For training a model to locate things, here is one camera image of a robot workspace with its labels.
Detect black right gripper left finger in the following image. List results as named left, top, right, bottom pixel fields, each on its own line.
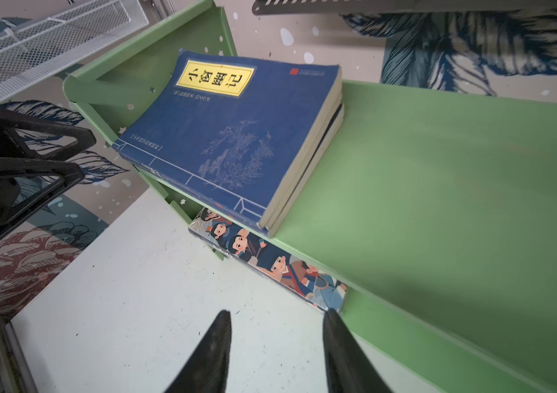
left=165, top=310, right=232, bottom=393

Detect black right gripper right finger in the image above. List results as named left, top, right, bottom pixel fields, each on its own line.
left=323, top=309, right=391, bottom=393

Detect colourful illustrated thick book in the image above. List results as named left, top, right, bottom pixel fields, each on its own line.
left=188, top=208, right=348, bottom=311

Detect blue book yellow label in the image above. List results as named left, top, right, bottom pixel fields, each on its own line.
left=268, top=105, right=346, bottom=239

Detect dark blue bottom book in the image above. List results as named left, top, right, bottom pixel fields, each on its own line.
left=265, top=94, right=345, bottom=238

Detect white wire mesh basket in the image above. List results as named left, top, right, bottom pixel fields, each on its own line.
left=0, top=1, right=149, bottom=102

